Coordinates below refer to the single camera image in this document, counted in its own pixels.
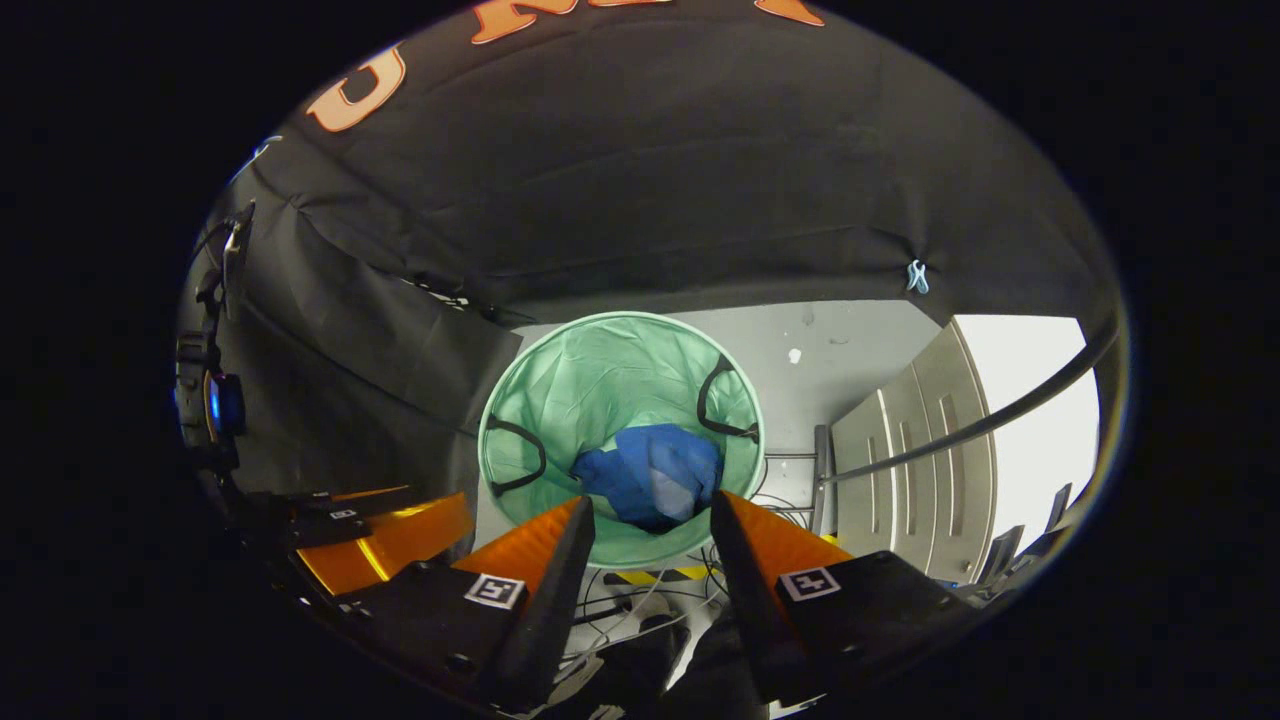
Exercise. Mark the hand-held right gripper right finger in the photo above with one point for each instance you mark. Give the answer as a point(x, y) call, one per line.
point(755, 610)

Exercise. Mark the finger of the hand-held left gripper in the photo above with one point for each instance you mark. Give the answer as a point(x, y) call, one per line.
point(410, 535)

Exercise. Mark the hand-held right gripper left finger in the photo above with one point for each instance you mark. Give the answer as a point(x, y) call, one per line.
point(550, 610)

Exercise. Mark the green laundry hamper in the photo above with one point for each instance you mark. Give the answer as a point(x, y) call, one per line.
point(600, 380)

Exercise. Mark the black clothes rack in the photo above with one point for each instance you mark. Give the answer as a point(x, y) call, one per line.
point(960, 432)

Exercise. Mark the yellow black floor tape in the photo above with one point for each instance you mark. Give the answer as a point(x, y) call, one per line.
point(640, 577)

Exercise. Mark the grey cabinet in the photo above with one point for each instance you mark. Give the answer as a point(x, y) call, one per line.
point(900, 460)

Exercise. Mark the dark chair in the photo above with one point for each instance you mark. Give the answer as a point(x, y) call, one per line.
point(1010, 550)

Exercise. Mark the blue clip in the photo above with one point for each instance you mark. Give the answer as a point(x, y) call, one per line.
point(917, 277)

